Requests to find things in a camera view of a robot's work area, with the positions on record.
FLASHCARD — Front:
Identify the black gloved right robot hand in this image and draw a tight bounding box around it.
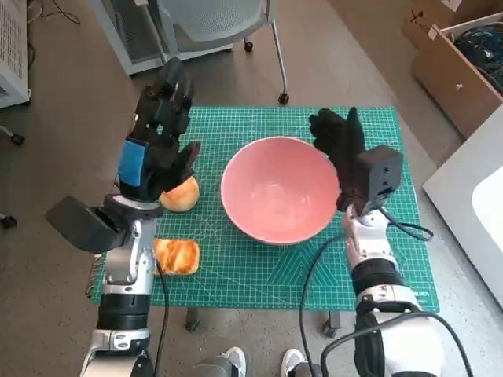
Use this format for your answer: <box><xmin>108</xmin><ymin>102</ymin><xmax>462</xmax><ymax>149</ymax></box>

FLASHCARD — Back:
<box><xmin>308</xmin><ymin>106</ymin><xmax>369</xmax><ymax>213</ymax></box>

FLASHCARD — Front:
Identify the pink bowl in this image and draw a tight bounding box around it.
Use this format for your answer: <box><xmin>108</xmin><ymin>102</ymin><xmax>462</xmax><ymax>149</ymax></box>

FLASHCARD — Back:
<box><xmin>219</xmin><ymin>136</ymin><xmax>341</xmax><ymax>247</ymax></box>

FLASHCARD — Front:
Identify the round bread bun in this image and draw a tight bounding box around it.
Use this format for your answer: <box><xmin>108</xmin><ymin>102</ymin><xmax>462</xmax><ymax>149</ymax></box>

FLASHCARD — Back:
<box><xmin>159</xmin><ymin>175</ymin><xmax>200</xmax><ymax>213</ymax></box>

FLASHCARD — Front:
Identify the square toasted bread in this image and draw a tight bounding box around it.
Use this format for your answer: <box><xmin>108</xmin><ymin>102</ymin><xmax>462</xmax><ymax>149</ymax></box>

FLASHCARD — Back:
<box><xmin>152</xmin><ymin>238</ymin><xmax>200</xmax><ymax>276</ymax></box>

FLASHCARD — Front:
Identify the wooden crate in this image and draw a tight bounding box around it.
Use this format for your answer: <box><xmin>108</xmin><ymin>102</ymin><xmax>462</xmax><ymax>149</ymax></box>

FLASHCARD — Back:
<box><xmin>411</xmin><ymin>11</ymin><xmax>503</xmax><ymax>138</ymax></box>

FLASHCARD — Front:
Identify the white table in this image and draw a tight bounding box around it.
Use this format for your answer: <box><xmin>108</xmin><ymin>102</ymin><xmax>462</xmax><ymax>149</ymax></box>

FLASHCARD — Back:
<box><xmin>422</xmin><ymin>101</ymin><xmax>503</xmax><ymax>311</ymax></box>

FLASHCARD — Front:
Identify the brown cardboard box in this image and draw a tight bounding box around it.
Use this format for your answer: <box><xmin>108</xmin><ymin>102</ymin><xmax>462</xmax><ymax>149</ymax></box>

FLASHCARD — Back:
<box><xmin>400</xmin><ymin>0</ymin><xmax>503</xmax><ymax>50</ymax></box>

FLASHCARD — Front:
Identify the green cutting mat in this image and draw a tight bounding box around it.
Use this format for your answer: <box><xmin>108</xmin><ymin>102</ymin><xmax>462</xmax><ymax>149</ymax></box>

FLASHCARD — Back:
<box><xmin>90</xmin><ymin>104</ymin><xmax>440</xmax><ymax>312</ymax></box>

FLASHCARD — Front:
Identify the grey mesh chair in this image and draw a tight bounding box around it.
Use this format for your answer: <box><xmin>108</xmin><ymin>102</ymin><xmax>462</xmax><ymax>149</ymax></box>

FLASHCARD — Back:
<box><xmin>151</xmin><ymin>0</ymin><xmax>292</xmax><ymax>105</ymax></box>

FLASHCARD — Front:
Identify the grey table leg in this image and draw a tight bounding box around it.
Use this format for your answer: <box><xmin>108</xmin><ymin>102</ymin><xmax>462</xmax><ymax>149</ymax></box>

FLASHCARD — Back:
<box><xmin>185</xmin><ymin>308</ymin><xmax>202</xmax><ymax>333</ymax></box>
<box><xmin>322</xmin><ymin>310</ymin><xmax>342</xmax><ymax>337</ymax></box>

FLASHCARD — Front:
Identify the white perforated cabinet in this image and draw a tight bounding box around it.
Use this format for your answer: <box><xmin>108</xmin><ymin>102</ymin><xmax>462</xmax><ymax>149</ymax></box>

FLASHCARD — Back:
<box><xmin>0</xmin><ymin>0</ymin><xmax>32</xmax><ymax>109</ymax></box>

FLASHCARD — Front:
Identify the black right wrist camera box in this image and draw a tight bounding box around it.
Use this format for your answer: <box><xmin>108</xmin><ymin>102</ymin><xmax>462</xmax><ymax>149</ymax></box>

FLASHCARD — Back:
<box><xmin>356</xmin><ymin>144</ymin><xmax>405</xmax><ymax>216</ymax></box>

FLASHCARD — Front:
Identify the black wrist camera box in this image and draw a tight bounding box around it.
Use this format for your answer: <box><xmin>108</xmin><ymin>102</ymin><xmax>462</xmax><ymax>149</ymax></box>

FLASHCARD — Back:
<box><xmin>356</xmin><ymin>144</ymin><xmax>405</xmax><ymax>216</ymax></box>
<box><xmin>44</xmin><ymin>195</ymin><xmax>133</xmax><ymax>254</ymax></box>

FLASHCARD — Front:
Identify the bundle of blue black cables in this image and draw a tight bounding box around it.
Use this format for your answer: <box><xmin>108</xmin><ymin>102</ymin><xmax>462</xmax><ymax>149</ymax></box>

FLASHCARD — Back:
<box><xmin>451</xmin><ymin>23</ymin><xmax>503</xmax><ymax>95</ymax></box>

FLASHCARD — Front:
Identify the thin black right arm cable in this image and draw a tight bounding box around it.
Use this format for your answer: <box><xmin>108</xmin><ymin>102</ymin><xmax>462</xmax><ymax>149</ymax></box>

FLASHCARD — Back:
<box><xmin>299</xmin><ymin>211</ymin><xmax>435</xmax><ymax>377</ymax></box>

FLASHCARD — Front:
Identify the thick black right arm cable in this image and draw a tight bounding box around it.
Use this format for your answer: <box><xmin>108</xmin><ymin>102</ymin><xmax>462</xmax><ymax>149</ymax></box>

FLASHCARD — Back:
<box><xmin>320</xmin><ymin>309</ymin><xmax>477</xmax><ymax>377</ymax></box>

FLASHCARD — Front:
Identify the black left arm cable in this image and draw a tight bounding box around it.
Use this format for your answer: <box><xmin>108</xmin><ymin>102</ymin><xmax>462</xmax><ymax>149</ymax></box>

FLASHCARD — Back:
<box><xmin>151</xmin><ymin>258</ymin><xmax>171</xmax><ymax>377</ymax></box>

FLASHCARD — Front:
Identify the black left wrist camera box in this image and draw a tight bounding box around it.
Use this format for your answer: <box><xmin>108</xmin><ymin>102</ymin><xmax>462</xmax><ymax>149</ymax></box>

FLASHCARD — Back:
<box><xmin>44</xmin><ymin>195</ymin><xmax>133</xmax><ymax>254</ymax></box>

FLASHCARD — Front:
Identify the black floor cable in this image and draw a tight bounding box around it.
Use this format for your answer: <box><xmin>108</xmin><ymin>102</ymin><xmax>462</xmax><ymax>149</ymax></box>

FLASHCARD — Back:
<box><xmin>50</xmin><ymin>0</ymin><xmax>82</xmax><ymax>25</ymax></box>

